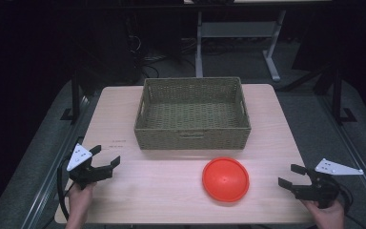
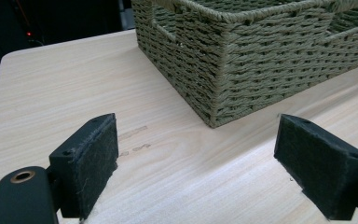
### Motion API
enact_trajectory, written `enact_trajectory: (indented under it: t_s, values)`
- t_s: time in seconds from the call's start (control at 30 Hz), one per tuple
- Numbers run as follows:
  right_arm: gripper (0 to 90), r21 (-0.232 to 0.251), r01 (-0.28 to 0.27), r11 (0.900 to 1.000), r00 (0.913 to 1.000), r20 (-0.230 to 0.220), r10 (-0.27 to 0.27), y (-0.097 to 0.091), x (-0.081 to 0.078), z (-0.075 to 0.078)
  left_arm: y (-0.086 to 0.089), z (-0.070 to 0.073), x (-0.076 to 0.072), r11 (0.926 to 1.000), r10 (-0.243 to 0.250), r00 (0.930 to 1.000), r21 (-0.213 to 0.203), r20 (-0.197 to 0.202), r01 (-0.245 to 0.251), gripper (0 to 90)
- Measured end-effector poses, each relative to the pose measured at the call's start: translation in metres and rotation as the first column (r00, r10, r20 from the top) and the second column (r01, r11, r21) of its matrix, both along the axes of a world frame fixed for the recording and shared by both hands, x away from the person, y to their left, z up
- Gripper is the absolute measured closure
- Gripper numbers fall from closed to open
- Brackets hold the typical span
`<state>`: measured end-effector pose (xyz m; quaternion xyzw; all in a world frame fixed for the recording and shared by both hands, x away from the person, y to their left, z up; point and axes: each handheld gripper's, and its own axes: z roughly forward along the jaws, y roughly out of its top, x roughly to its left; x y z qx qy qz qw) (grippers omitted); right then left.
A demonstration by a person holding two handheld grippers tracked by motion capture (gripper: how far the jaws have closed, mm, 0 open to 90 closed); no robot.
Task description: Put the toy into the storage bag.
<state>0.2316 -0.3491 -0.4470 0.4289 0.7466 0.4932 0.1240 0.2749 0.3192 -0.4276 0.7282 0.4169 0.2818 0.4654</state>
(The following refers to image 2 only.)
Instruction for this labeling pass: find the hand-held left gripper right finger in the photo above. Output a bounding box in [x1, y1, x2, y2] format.
[273, 113, 358, 221]

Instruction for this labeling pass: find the green woven basket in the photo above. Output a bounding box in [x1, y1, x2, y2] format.
[131, 0, 358, 129]

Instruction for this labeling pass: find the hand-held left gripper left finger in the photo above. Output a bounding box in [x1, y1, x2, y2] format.
[48, 112, 119, 220]

